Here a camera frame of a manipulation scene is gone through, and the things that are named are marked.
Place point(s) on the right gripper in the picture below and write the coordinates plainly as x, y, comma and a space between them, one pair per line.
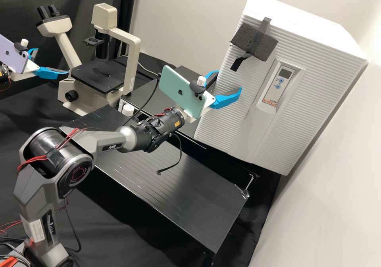
209, 100

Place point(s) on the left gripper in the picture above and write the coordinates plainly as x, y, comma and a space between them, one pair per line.
29, 68

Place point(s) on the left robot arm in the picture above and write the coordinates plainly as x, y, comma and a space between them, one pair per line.
3, 73

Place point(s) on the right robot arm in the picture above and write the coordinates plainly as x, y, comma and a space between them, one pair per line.
104, 144

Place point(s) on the incubator door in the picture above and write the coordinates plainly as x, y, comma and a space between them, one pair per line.
238, 124

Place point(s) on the white incubator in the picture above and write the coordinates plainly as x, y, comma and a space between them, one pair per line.
297, 13

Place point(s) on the cream microscope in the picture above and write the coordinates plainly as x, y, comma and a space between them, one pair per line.
101, 16

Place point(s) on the white-capped bottle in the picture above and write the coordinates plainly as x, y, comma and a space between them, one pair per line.
128, 110

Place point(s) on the left wrist camera phone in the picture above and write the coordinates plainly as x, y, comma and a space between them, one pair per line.
12, 55

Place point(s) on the wrist camera phone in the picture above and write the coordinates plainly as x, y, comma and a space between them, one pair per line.
178, 91
12, 55

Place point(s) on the right wrist camera phone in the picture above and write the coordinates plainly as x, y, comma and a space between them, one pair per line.
178, 91

